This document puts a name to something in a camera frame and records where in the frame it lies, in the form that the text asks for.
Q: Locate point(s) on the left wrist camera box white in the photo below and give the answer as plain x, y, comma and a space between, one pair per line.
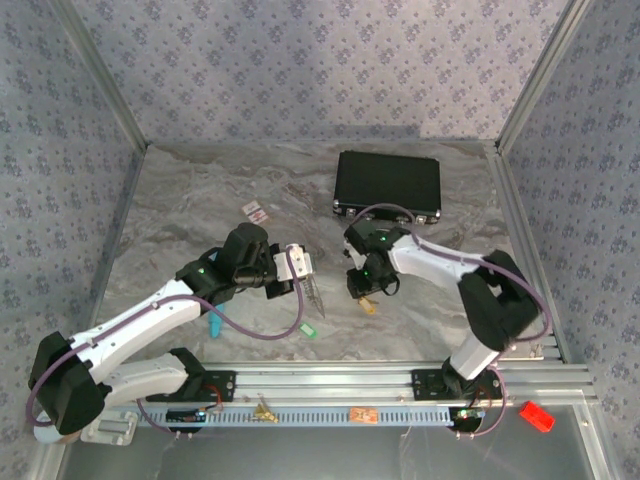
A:
292, 262

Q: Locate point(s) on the small circuit board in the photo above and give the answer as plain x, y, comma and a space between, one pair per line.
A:
467, 414
182, 415

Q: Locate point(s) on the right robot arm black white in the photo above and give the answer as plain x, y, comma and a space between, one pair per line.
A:
435, 265

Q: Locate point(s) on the yellow key tag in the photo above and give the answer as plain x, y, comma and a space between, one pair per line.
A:
367, 306

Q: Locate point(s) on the aluminium frame post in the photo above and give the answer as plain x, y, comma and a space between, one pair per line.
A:
540, 75
102, 75

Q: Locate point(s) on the red plastic block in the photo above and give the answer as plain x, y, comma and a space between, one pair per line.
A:
537, 416

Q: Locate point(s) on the orange sticker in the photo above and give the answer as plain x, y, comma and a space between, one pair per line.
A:
363, 415

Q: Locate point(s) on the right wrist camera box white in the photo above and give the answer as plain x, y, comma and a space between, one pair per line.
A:
355, 255

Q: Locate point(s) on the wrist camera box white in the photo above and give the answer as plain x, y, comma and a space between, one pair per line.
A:
355, 255
292, 262

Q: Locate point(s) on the aluminium side rail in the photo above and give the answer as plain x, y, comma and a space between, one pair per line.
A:
123, 210
510, 200

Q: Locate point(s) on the gold triangular piece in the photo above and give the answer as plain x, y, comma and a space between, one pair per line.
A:
262, 412

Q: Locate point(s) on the turquoise plastic pen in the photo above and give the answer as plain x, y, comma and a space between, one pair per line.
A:
216, 325

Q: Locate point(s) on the grey metal bracket plate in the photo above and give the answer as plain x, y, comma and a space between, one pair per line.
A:
117, 427

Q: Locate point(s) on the silver keyring plate with rings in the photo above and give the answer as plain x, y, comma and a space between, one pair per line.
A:
315, 295

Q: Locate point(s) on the green key tag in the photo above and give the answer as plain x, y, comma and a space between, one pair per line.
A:
307, 331

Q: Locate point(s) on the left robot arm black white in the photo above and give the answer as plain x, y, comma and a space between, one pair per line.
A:
130, 325

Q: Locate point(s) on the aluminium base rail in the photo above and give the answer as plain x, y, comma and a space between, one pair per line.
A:
320, 382

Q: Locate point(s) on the small red white card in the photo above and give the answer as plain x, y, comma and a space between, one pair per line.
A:
255, 212

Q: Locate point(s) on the black aluminium case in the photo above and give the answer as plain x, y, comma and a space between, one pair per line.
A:
387, 182

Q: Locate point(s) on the white tape roll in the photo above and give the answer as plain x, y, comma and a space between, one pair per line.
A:
46, 436

